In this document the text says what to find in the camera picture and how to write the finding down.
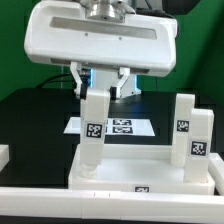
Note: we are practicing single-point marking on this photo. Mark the white fiducial marker sheet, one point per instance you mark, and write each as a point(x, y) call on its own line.
point(116, 126)

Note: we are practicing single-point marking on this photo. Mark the white front fence bar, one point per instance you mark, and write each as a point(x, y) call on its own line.
point(62, 203)

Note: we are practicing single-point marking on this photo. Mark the white desk top tray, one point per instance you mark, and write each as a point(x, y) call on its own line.
point(137, 168)

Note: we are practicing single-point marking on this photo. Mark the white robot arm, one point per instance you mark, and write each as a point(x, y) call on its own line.
point(117, 10)

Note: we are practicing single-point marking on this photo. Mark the white fence bar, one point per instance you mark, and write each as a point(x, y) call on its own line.
point(216, 170)
point(62, 203)

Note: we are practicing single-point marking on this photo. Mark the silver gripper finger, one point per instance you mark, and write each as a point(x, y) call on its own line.
point(123, 75)
point(81, 87)

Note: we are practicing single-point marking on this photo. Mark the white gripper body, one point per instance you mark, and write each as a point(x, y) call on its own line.
point(60, 33)

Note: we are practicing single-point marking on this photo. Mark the white right fence bar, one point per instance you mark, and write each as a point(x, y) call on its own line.
point(216, 170)

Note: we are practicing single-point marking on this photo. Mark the white left fence block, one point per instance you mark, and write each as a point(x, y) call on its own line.
point(4, 156)

